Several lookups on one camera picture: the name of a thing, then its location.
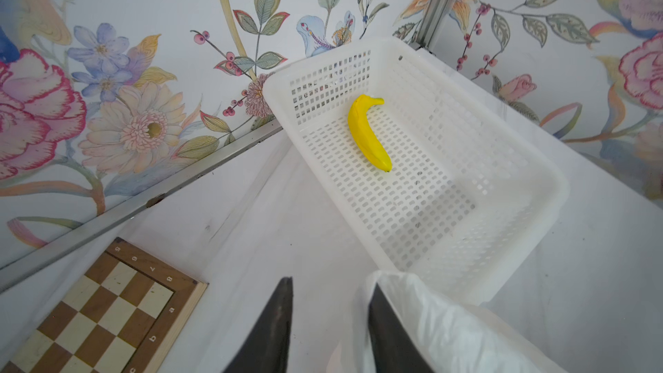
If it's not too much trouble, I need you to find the wooden folding chessboard box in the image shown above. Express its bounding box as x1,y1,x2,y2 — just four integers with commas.
2,238,208,372

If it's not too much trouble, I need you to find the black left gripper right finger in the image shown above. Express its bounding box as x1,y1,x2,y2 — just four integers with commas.
368,285,433,373

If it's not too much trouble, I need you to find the yellow banana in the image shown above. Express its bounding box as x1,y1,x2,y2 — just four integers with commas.
348,94,393,172

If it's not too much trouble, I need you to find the white translucent plastic bag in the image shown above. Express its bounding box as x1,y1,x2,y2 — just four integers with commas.
326,270,562,372

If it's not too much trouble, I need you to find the white perforated plastic basket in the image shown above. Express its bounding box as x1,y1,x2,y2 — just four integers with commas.
263,37,570,305

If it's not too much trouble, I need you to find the aluminium corner post right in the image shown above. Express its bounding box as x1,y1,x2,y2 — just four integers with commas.
411,0,456,50

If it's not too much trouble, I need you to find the aluminium back bottom rail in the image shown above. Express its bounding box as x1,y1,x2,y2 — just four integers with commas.
1,119,282,292

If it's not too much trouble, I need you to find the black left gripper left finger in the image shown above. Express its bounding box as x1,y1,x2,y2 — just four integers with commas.
224,277,294,373

